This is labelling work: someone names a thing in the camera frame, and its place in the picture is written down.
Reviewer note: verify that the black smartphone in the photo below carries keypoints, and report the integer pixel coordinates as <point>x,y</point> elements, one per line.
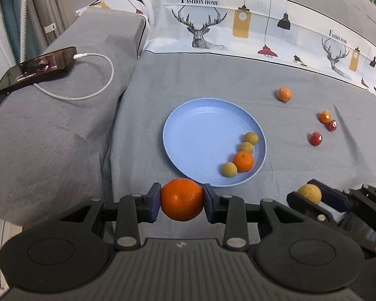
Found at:
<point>37,69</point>

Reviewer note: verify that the red wrapped candy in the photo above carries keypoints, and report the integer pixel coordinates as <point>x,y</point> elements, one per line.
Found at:
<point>331,125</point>
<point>315,138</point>

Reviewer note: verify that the deer print bed sheet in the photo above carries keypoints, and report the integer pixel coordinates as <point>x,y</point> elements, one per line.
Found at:
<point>222,28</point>

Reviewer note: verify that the small wrapped orange candy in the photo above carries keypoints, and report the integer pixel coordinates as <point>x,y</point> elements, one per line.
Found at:
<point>324,116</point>

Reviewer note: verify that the grey bed blanket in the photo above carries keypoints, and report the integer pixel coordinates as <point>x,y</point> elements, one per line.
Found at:
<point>144,169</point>

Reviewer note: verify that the tan green longan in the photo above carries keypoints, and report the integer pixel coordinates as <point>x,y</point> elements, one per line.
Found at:
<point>309,193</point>
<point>251,138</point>
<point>229,169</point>
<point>247,147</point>

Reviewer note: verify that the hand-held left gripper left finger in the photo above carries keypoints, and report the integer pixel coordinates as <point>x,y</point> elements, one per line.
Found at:
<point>155,203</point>

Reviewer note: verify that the orange mandarin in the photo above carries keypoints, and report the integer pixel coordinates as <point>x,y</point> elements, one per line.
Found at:
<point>244,161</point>
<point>182,199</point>

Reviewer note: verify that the blue plate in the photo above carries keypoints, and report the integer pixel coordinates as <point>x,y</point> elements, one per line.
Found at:
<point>203,138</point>

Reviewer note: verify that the grey pillow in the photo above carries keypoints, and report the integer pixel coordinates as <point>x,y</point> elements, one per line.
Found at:
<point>56,138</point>

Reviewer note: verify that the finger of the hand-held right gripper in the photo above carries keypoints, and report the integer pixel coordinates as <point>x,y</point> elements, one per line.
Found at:
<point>297,202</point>
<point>330,192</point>

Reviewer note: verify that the teal curtain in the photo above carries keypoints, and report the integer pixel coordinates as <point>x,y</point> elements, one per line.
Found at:
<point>9,15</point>

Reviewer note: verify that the orange far from group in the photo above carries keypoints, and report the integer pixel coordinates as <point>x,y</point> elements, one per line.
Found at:
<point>283,94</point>

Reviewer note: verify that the grey curtain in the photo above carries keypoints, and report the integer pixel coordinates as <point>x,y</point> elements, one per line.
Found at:
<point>51,3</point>

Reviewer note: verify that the white tag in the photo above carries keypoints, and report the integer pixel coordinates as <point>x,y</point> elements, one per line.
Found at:
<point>50,28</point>

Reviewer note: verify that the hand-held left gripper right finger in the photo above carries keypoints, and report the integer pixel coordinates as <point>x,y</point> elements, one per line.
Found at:
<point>208,205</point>

